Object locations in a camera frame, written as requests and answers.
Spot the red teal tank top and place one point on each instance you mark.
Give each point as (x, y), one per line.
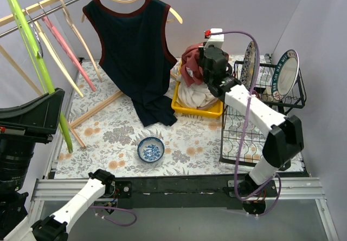
(190, 69)

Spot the navy maroon tank top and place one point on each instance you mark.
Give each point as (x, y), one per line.
(135, 56)

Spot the yellow plastic bin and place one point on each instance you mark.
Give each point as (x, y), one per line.
(213, 112)

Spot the floral patterned plate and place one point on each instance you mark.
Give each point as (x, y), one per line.
(248, 71)

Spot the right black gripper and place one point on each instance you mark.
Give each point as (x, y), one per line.
(204, 57)

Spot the cream plastic hanger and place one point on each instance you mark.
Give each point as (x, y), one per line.
(55, 57)

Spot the cream white tank top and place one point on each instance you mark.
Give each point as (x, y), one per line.
(194, 96)

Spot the pink plastic hanger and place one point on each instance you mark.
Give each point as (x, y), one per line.
(61, 41)

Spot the floral tablecloth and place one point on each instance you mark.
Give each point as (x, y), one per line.
(192, 146)

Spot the lime green hanger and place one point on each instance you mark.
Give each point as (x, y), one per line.
(32, 46)

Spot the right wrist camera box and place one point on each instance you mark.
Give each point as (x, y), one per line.
(213, 38)

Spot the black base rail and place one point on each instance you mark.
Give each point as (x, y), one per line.
(190, 191)

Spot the wooden clothes rack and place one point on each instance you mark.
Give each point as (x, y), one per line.
(35, 8)

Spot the blue white ceramic bowl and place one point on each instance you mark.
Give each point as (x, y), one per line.
(150, 149)

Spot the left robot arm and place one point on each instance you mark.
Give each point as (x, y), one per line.
(19, 224)

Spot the green rimmed white plate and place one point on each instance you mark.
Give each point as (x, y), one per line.
(285, 75)

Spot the black wire dish rack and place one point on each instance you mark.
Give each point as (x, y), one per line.
(248, 120)

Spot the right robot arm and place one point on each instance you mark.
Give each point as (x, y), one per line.
(284, 135)

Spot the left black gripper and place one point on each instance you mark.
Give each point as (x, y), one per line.
(10, 132)

